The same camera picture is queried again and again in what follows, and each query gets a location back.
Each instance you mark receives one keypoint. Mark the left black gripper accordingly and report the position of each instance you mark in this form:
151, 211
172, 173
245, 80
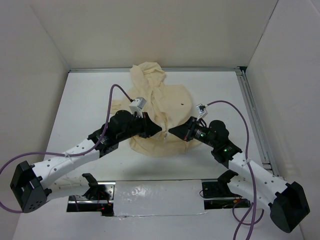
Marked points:
149, 128

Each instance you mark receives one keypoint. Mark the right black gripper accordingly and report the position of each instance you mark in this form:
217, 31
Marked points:
185, 130

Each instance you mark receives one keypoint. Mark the cream fabric jacket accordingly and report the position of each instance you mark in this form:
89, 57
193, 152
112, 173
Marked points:
167, 105

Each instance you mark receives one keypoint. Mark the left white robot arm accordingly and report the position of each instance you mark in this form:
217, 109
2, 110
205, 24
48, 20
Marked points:
35, 184

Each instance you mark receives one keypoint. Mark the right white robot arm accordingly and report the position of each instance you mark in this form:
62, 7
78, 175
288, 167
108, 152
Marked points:
286, 203

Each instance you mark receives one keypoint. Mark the white front cover sheet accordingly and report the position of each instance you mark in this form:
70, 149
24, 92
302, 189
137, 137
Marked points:
158, 198

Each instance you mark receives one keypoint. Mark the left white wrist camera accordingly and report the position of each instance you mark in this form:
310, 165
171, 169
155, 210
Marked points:
137, 105

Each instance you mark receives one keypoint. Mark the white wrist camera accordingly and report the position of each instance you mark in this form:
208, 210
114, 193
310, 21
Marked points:
137, 105
202, 112

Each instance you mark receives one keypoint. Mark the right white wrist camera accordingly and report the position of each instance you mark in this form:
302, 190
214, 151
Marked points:
202, 112

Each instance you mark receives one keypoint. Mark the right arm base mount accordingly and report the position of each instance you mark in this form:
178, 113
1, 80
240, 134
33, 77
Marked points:
217, 195

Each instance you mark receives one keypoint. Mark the aluminium frame rail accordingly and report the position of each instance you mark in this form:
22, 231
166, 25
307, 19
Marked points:
83, 109

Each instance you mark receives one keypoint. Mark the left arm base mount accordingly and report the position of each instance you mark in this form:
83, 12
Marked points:
99, 198

